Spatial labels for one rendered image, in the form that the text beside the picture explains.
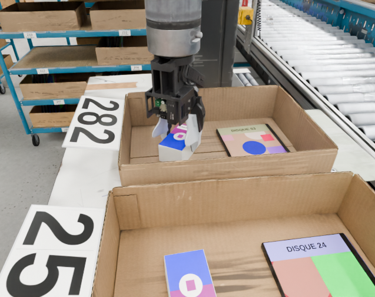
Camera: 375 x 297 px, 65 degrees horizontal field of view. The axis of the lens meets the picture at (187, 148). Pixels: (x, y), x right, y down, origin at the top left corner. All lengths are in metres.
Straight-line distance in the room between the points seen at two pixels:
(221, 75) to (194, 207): 0.55
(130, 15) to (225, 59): 0.95
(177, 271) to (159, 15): 0.36
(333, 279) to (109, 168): 0.45
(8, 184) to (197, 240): 1.61
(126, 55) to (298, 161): 1.45
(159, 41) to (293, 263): 0.39
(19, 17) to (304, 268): 1.77
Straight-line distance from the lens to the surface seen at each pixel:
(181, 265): 0.41
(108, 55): 1.86
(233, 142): 0.67
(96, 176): 0.63
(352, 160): 0.73
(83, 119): 0.60
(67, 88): 1.99
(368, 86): 1.16
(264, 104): 0.79
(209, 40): 0.89
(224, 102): 0.75
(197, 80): 0.60
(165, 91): 0.52
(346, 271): 0.49
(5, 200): 1.88
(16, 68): 2.00
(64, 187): 0.63
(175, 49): 0.49
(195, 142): 0.61
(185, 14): 0.48
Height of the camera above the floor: 1.14
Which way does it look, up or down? 35 degrees down
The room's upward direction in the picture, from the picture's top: straight up
